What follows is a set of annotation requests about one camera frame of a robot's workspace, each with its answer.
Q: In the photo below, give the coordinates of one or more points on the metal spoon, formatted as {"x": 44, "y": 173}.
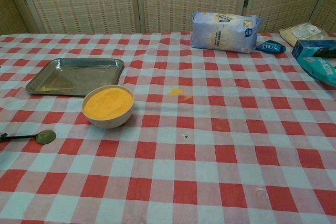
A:
{"x": 44, "y": 137}

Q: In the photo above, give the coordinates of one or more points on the yellow bowl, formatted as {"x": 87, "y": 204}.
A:
{"x": 107, "y": 103}

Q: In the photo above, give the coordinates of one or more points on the rectangular steel tray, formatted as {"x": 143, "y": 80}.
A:
{"x": 76, "y": 75}

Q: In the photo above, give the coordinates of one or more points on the spilled yellow powder patch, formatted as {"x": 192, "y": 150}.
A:
{"x": 174, "y": 92}

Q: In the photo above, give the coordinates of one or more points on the red white checkered tablecloth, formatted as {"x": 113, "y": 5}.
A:
{"x": 183, "y": 169}

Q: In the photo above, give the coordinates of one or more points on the pale blue flour bag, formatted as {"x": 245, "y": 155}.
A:
{"x": 223, "y": 33}

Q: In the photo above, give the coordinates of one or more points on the small blue snack packet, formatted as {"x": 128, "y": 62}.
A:
{"x": 270, "y": 47}

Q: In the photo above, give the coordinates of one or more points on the woven folding screen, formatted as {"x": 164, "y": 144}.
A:
{"x": 84, "y": 1}

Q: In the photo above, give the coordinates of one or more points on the clear bag of beige food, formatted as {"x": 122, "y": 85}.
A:
{"x": 302, "y": 32}

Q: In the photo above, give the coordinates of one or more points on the blue cookie box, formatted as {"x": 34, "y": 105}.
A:
{"x": 309, "y": 47}

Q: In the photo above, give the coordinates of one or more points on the teal snack bag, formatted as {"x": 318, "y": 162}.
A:
{"x": 320, "y": 70}

